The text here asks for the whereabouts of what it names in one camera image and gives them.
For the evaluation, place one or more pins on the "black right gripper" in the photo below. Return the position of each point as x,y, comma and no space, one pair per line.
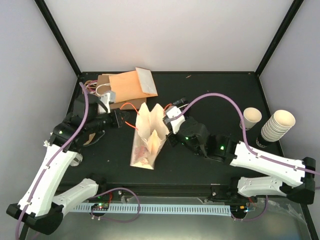
172,140

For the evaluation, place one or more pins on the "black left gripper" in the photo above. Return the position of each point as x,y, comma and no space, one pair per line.
117,122

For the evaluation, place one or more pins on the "printed white paper bag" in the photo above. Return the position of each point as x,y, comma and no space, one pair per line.
150,137

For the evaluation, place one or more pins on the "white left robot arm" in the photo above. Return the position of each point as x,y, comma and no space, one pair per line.
40,208

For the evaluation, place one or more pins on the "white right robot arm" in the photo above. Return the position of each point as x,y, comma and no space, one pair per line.
285,177

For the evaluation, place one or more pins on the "black coffee cup lid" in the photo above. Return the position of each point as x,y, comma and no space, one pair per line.
181,103

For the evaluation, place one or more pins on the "single paper coffee cup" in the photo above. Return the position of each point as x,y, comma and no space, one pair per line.
251,116

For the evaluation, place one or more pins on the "orange kraft paper bag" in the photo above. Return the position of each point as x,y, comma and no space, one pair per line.
131,85

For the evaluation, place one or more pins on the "brown pulp cup carrier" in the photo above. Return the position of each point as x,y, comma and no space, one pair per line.
92,138

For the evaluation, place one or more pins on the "stack of paper cups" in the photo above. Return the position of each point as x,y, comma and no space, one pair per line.
275,128

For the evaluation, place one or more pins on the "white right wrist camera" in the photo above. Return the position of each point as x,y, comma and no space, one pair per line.
172,112

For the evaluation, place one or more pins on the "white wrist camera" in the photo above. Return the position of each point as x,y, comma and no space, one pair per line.
104,102
172,112

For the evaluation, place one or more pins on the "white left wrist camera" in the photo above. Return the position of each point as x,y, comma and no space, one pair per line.
104,102

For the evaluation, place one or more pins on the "white slotted cable rail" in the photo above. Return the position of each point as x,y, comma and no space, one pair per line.
169,209

